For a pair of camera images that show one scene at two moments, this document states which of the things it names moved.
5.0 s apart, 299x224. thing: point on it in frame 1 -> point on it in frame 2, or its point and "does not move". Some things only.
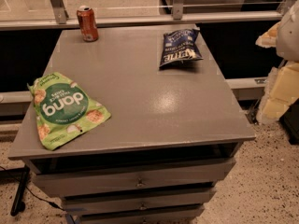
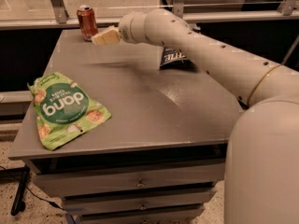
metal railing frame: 57,18 does not move
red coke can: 88,23 does not move
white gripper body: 290,35 -> 125,30
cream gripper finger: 269,38 -> 106,37
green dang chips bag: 64,110 does not move
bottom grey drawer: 189,215 does not move
